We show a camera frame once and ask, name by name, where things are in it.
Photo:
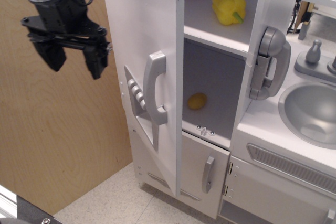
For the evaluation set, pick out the grey fridge door handle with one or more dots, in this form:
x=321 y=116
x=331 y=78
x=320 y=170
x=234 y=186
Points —
x=155 y=66

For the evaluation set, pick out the grey toy faucet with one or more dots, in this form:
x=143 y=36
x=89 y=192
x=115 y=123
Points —
x=314 y=64

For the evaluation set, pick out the white oven door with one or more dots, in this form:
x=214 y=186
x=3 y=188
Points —
x=273 y=198

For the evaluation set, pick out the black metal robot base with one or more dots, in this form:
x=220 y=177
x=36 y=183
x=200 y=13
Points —
x=15 y=209

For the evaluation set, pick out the grey vent grille panel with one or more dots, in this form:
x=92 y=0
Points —
x=292 y=168

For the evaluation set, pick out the grey toy telephone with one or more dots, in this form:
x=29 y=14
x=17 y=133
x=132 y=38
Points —
x=271 y=66

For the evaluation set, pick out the yellow toy bell pepper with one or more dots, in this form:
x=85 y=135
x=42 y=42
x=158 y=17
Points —
x=229 y=12

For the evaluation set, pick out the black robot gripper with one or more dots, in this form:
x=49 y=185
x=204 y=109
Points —
x=67 y=18

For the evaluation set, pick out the white toy fridge door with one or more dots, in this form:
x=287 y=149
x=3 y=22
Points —
x=148 y=44

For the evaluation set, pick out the white lower freezer door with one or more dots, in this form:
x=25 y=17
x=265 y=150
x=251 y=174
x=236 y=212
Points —
x=195 y=152

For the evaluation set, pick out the grey ice dispenser panel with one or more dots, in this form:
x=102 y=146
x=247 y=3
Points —
x=150 y=129

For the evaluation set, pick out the small yellow toy lemon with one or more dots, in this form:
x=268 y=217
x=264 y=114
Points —
x=197 y=101

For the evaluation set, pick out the brass hinge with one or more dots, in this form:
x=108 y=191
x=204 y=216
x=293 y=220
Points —
x=230 y=168
x=225 y=189

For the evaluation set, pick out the grey toy sink basin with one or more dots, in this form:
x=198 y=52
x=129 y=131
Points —
x=308 y=111

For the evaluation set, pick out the lower brass hinge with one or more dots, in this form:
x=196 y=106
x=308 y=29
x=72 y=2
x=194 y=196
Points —
x=225 y=189

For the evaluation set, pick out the grey freezer door handle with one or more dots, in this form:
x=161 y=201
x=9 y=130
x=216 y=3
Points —
x=206 y=178

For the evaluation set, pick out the grey oven door handle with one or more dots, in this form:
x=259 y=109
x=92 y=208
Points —
x=330 y=217

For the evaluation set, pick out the white toy kitchen cabinet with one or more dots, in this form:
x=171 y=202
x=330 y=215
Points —
x=219 y=61

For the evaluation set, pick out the upper brass hinge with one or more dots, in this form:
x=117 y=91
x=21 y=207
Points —
x=230 y=168

